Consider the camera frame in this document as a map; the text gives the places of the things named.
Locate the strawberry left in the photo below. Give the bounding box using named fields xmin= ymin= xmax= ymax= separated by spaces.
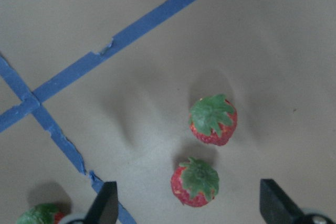
xmin=188 ymin=94 xmax=237 ymax=146

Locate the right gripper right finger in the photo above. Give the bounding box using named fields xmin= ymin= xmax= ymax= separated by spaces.
xmin=259 ymin=179 xmax=306 ymax=224

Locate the strawberry top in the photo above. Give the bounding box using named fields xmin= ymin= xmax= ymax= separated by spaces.
xmin=171 ymin=157 xmax=219 ymax=208

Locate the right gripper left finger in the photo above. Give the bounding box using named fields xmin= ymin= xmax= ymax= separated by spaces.
xmin=83 ymin=182 xmax=119 ymax=224

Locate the strawberry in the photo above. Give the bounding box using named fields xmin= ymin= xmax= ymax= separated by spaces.
xmin=188 ymin=94 xmax=237 ymax=146
xmin=171 ymin=157 xmax=219 ymax=208
xmin=16 ymin=203 xmax=65 ymax=224

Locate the strawberry bottom right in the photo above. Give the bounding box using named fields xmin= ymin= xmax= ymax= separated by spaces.
xmin=16 ymin=203 xmax=65 ymax=224

